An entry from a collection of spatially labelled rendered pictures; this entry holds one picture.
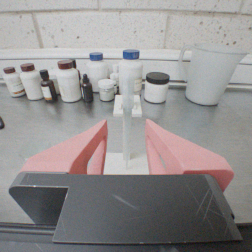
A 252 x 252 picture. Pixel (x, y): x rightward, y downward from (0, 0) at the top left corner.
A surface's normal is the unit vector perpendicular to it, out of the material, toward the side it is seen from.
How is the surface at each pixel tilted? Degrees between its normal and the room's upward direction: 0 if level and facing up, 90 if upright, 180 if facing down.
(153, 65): 90
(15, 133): 0
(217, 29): 90
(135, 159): 0
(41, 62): 90
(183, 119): 0
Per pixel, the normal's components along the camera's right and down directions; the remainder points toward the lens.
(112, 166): 0.01, -0.80
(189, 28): -0.04, 0.60
